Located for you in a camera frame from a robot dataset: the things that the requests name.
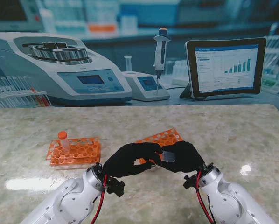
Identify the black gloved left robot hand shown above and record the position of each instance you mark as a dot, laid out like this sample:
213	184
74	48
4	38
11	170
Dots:
120	163

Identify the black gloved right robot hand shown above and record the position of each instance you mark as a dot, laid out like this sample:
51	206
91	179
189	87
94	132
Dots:
188	158

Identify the clear plastic test tube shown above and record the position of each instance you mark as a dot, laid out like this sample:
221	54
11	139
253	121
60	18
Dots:
65	144
169	156

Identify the orange screw cap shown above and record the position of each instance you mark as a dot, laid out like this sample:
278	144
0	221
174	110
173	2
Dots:
62	135

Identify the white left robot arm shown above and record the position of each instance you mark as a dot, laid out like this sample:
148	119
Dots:
67	200

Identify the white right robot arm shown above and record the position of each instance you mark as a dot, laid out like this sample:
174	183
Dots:
230	203

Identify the orange test tube rack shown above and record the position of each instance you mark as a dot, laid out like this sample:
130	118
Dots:
83	149
167	137

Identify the printed laboratory backdrop poster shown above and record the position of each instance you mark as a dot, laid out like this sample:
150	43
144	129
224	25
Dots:
139	46

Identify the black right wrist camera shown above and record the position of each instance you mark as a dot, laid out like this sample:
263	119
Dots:
190	182

